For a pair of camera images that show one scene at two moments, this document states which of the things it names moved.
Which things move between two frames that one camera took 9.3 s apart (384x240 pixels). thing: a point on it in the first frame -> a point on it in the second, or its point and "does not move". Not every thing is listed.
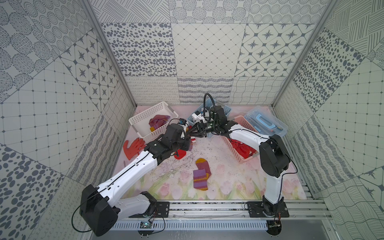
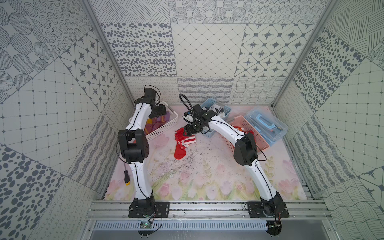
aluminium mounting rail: x=301 y=209 does not move
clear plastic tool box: x=266 y=122 does not move
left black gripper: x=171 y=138 -> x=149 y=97
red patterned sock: x=181 y=153 does not move
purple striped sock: x=201 y=175 -> x=164 y=118
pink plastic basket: x=242 y=121 does not move
